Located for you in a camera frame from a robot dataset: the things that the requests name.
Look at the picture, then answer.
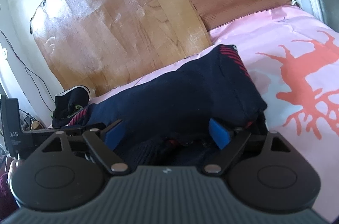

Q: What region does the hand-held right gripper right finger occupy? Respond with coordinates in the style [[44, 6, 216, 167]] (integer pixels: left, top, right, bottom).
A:
[[204, 118, 291, 176]]

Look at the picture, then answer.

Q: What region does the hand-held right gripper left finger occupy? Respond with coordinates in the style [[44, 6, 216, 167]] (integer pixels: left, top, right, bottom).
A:
[[41, 120, 131, 175]]

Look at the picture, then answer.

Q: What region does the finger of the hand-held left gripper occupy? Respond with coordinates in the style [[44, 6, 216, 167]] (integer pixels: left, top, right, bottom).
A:
[[32, 122, 107, 140]]

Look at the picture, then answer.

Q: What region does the navy reindeer print sweater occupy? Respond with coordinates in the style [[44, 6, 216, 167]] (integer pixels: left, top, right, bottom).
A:
[[69, 44, 268, 168]]

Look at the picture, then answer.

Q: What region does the person's left hand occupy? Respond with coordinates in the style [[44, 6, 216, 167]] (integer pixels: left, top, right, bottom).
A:
[[7, 158, 25, 188]]

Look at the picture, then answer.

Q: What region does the black garment with green trim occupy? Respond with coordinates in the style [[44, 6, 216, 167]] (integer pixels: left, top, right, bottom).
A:
[[51, 85, 91, 127]]

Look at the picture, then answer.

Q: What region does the wood pattern board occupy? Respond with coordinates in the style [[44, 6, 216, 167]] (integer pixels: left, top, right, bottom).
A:
[[29, 0, 213, 97]]

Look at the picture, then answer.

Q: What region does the pink deer print bedsheet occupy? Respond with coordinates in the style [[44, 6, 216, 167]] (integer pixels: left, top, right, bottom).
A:
[[89, 5, 339, 216]]

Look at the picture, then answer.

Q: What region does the thin black cable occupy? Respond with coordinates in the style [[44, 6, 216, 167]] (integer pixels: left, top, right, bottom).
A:
[[0, 29, 55, 114]]

